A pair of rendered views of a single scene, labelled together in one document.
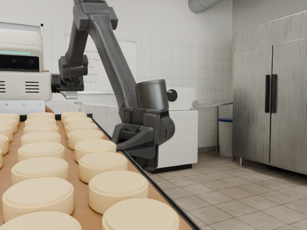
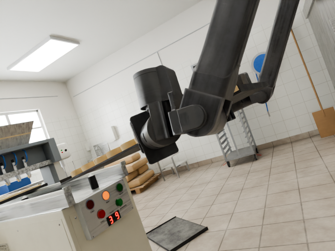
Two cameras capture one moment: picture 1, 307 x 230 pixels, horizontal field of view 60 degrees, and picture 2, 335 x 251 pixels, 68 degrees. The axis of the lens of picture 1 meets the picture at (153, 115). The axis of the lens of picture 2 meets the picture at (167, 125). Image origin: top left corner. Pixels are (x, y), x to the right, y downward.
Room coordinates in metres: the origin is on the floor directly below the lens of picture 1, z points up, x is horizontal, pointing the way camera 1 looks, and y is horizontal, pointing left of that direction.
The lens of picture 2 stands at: (0.87, -0.24, 0.98)
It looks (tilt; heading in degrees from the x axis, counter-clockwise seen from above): 1 degrees up; 144
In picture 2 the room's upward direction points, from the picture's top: 20 degrees counter-clockwise
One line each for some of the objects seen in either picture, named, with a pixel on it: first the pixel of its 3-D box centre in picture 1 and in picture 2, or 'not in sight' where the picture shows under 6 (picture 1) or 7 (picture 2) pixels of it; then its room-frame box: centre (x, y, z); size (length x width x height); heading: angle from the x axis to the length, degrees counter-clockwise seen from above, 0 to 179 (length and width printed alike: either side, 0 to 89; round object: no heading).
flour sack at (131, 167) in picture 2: not in sight; (132, 166); (-3.77, 1.98, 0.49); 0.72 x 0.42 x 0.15; 123
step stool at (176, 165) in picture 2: not in sight; (172, 165); (-3.25, 2.57, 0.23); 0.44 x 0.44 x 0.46; 19
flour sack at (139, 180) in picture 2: not in sight; (139, 179); (-3.77, 2.02, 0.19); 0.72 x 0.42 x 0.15; 122
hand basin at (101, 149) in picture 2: not in sight; (101, 154); (-4.94, 1.87, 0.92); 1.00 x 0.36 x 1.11; 27
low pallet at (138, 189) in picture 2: not in sight; (129, 188); (-4.03, 1.86, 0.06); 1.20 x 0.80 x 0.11; 30
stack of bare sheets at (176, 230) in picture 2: not in sight; (174, 231); (-1.22, 0.93, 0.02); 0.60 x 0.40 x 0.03; 172
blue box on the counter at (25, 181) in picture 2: not in sight; (14, 185); (-4.06, -0.02, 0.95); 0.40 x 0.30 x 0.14; 120
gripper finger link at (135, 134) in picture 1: (127, 150); not in sight; (0.41, 0.04, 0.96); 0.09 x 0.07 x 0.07; 158
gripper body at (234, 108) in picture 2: not in sight; (230, 105); (0.27, 0.50, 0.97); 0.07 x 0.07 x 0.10; 68
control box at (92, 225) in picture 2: not in sight; (106, 206); (-0.11, 0.06, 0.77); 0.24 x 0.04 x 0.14; 112
